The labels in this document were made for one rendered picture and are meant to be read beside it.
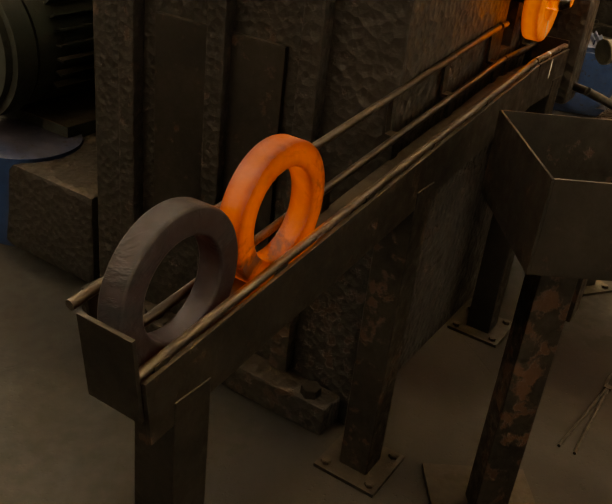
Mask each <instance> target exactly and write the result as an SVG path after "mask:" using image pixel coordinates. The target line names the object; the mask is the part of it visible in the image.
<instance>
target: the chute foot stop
mask: <svg viewBox="0 0 612 504"><path fill-rule="evenodd" d="M76 316H77V323H78V329H79V336H80V342H81V348H82V355H83V361H84V367H85V374H86V380H87V386H88V393H89V395H91V396H93V397H94V398H96V399H98V400H100V401H101V402H103V403H105V404H106V405H108V406H110V407H111V408H113V409H115V410H117V411H118V412H120V413H122V414H123V415H125V416H127V417H128V418H130V419H132V420H134V421H135V422H137V423H139V424H142V423H143V422H144V413H143V403H142V394H141V384H140V375H139V366H138V356H137V347H136V340H135V339H133V338H131V337H129V336H127V335H125V334H124V333H122V332H120V331H118V330H116V329H114V328H112V327H110V326H108V325H107V324H105V323H103V322H101V321H99V320H97V319H95V318H93V317H91V316H89V315H88V314H86V313H84V312H82V311H79V312H77V313H76Z"/></svg>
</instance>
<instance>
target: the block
mask: <svg viewBox="0 0 612 504"><path fill-rule="evenodd" d="M599 4H600V0H574V2H573V5H572V6H571V8H568V9H565V10H562V11H558V13H557V16H556V18H555V21H554V23H553V25H552V27H551V29H550V31H549V33H548V34H547V36H551V37H555V38H560V39H564V40H569V41H570V43H569V47H568V49H570V50H569V54H568V57H567V61H566V65H565V69H564V73H563V76H562V80H561V84H560V88H558V92H557V95H556V99H555V103H558V104H565V103H567V102H568V101H570V100H571V99H572V98H573V97H574V95H575V91H573V90H572V88H573V85H574V83H575V82H576V83H578V80H579V77H580V73H581V69H582V66H583V62H584V59H585V55H586V51H587V48H588V44H589V40H590V37H591V33H592V29H593V26H594V22H595V18H596V15H597V11H598V7H599Z"/></svg>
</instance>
